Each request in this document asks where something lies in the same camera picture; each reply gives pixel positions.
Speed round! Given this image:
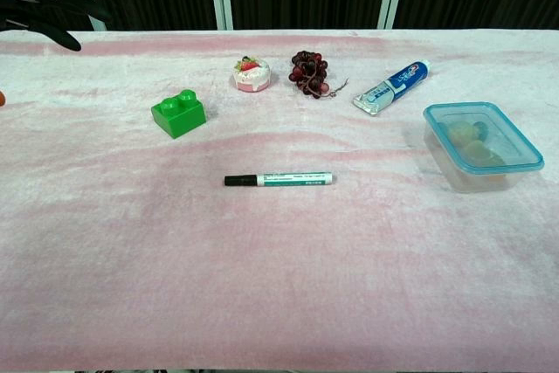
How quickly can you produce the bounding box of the dark red grape bunch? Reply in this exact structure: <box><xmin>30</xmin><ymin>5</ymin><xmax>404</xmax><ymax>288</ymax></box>
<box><xmin>287</xmin><ymin>50</ymin><xmax>350</xmax><ymax>100</ymax></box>

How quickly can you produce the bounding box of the green toy building block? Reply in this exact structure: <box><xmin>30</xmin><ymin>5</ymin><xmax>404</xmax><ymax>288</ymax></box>
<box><xmin>150</xmin><ymin>89</ymin><xmax>207</xmax><ymax>140</ymax></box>

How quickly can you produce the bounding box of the green and white marker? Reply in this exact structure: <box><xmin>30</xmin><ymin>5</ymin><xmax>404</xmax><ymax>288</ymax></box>
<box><xmin>256</xmin><ymin>171</ymin><xmax>334</xmax><ymax>187</ymax></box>

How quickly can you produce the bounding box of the small round white container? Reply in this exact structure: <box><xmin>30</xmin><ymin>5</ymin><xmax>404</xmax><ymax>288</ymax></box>
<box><xmin>230</xmin><ymin>55</ymin><xmax>272</xmax><ymax>93</ymax></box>

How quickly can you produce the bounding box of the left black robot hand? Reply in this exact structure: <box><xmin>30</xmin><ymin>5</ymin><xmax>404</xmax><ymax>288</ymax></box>
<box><xmin>0</xmin><ymin>0</ymin><xmax>110</xmax><ymax>108</ymax></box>

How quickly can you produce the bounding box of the pink plush table cloth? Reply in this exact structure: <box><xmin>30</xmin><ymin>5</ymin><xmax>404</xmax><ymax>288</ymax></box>
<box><xmin>0</xmin><ymin>28</ymin><xmax>559</xmax><ymax>372</ymax></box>

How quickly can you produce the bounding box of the blue white toothpaste tube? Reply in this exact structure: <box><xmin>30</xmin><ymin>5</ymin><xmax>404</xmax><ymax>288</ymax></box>
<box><xmin>352</xmin><ymin>59</ymin><xmax>431</xmax><ymax>117</ymax></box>

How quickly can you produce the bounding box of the clear container with blue lid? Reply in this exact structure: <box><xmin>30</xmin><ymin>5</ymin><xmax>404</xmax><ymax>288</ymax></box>
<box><xmin>422</xmin><ymin>100</ymin><xmax>545</xmax><ymax>194</ymax></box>

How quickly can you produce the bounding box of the beige rounded toy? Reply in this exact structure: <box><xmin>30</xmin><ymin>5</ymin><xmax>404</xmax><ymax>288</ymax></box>
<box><xmin>440</xmin><ymin>120</ymin><xmax>510</xmax><ymax>184</ymax></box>

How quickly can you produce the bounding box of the black marker cap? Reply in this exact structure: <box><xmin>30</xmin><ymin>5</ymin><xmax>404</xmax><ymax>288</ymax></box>
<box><xmin>224</xmin><ymin>174</ymin><xmax>259</xmax><ymax>188</ymax></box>

